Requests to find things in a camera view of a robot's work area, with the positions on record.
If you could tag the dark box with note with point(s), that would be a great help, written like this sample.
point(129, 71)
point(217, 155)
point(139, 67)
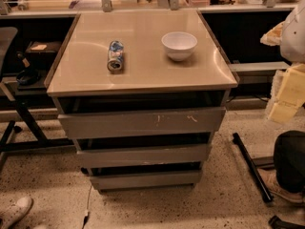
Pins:
point(43, 49)

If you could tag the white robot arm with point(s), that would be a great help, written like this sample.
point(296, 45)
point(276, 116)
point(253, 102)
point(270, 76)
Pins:
point(292, 45)

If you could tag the grey top drawer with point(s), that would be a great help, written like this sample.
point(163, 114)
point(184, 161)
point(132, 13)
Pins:
point(140, 123)

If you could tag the white ceramic bowl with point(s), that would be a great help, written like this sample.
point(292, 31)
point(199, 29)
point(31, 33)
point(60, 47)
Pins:
point(179, 45)

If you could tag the black metal floor bar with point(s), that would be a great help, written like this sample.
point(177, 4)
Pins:
point(261, 186)

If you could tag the grey drawer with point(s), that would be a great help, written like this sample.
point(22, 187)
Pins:
point(140, 123)
point(145, 180)
point(144, 156)

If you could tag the grey middle drawer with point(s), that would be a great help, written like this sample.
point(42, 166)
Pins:
point(144, 156)

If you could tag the grey bottom drawer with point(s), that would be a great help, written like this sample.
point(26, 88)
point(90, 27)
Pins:
point(145, 180)

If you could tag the grey drawer cabinet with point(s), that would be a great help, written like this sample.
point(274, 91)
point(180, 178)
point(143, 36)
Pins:
point(82, 84)

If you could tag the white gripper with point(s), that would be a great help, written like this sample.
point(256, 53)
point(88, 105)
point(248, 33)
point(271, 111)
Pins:
point(294, 37)

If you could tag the white sneaker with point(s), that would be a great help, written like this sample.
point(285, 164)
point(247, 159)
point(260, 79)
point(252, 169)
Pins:
point(15, 212)

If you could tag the blue crushed soda can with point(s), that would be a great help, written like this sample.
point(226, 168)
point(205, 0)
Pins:
point(115, 56)

